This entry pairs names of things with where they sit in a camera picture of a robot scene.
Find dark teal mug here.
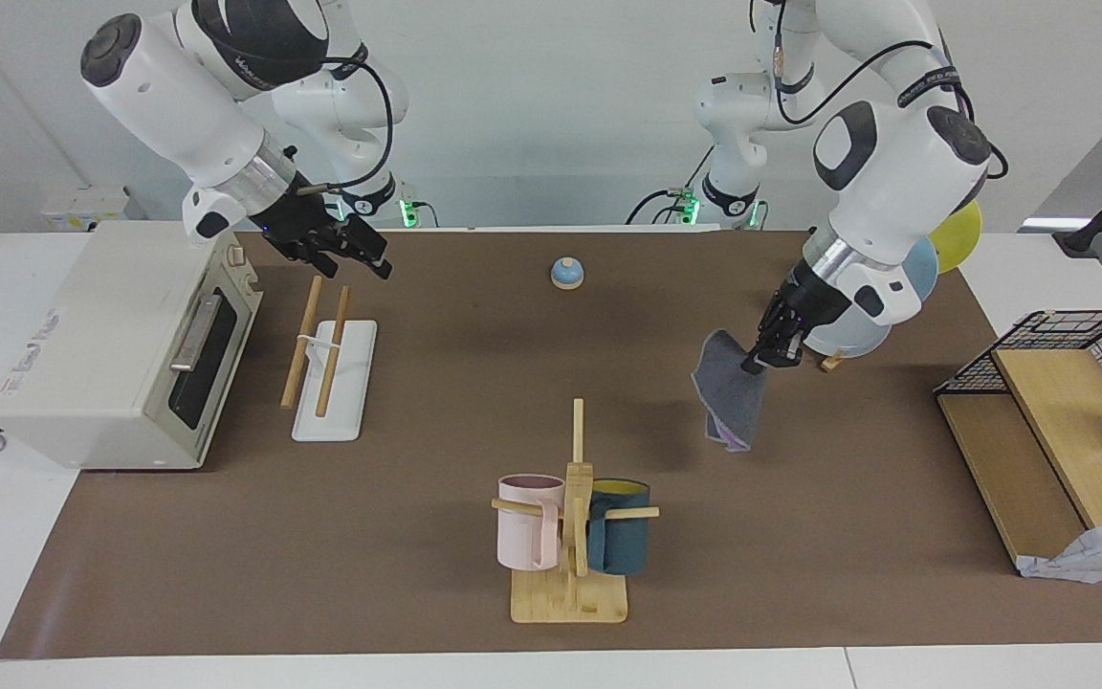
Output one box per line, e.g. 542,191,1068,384
587,478,652,576

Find grey plate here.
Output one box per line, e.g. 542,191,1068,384
804,301,893,360

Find light blue plate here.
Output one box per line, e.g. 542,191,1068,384
900,234,940,309

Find black base cable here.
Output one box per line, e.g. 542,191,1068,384
388,177,439,231
626,142,772,229

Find brown table mat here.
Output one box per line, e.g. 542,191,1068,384
0,230,1102,659

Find black right base cable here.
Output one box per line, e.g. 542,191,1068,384
388,177,439,231

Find white wall socket box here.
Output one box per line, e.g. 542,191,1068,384
42,187,145,233

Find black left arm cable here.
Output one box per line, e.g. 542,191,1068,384
750,0,1009,183

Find yellow plate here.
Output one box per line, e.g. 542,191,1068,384
929,198,983,275

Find wooden mug tree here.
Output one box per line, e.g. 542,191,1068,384
491,398,660,625

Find wooden shelf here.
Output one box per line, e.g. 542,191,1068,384
937,346,1102,566

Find black left base cable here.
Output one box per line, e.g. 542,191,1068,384
626,142,772,229

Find white towel rack wooden bars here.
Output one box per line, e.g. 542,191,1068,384
280,276,379,443

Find purple grey-backed towel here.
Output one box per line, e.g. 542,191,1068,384
691,329,768,453

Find pink mug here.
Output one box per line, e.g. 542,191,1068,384
497,474,566,571

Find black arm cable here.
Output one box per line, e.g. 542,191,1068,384
750,0,1009,183
298,53,395,197

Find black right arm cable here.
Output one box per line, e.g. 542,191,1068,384
298,53,395,197

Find beige toaster oven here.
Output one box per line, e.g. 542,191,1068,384
0,221,264,472

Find marble pattern sheet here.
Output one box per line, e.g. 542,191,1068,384
1018,517,1102,585

